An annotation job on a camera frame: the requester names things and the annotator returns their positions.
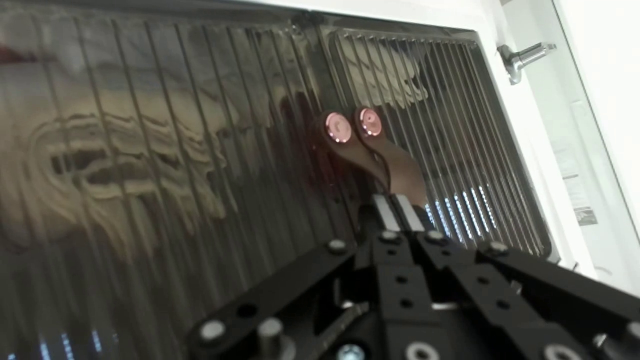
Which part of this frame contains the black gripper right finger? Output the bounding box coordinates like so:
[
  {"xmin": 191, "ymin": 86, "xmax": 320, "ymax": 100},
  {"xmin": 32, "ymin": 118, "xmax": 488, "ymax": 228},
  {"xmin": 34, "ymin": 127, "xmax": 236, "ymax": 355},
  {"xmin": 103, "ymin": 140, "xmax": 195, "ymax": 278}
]
[{"xmin": 396, "ymin": 195, "xmax": 640, "ymax": 360}]

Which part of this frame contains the metal door knob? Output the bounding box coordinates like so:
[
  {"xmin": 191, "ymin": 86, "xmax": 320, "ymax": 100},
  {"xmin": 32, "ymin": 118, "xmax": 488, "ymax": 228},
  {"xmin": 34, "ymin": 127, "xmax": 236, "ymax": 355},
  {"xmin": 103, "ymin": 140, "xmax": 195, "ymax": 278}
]
[{"xmin": 498, "ymin": 41, "xmax": 558, "ymax": 86}]

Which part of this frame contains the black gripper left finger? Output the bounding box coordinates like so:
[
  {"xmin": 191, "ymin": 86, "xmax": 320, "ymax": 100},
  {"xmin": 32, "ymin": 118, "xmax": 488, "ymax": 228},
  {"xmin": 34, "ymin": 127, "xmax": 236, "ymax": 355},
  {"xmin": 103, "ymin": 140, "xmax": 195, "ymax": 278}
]
[{"xmin": 186, "ymin": 195, "xmax": 436, "ymax": 360}]

